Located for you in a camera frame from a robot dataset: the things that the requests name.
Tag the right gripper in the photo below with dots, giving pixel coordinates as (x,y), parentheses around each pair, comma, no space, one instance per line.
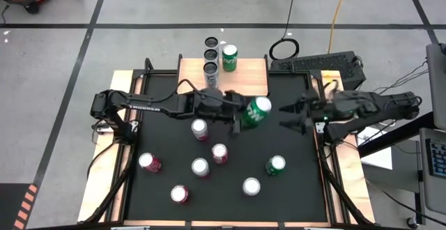
(324,109)

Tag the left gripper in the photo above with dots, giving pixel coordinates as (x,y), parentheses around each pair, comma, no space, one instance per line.
(230,106)

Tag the green Sprite can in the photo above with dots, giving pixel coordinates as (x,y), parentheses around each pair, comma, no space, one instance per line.
(275,164)
(256,113)
(229,59)

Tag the white Celsius Peach Vibe can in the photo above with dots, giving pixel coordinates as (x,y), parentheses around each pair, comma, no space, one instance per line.
(211,73)

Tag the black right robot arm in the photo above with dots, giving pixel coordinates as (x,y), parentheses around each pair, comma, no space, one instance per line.
(376,106)

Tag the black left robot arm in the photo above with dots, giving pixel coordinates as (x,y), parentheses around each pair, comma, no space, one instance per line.
(146,106)

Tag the wooden shelf board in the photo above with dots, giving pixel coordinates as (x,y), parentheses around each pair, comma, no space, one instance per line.
(251,80)

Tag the red Coca-Cola can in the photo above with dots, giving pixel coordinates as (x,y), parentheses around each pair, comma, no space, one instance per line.
(179,193)
(219,153)
(150,162)

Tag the black desk leg bar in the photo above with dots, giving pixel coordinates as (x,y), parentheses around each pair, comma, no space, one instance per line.
(393,136)

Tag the black keyboard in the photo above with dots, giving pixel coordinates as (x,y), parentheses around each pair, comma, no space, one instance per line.
(438,158)

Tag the black caster wheel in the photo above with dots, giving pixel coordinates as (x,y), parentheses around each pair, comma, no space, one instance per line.
(412,222)

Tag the black orange-striped floor mat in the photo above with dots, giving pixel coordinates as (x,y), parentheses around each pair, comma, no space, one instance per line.
(14,205)

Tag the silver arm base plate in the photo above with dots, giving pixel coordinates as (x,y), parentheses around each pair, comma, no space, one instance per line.
(98,129)
(319,127)

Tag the black table frame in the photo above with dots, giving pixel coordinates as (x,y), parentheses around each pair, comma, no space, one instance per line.
(163,72)

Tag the black rear frame bracket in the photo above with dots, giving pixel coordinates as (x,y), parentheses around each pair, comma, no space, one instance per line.
(148,66)

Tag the silver corner bracket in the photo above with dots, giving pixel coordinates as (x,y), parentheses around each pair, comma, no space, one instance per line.
(318,228)
(130,228)

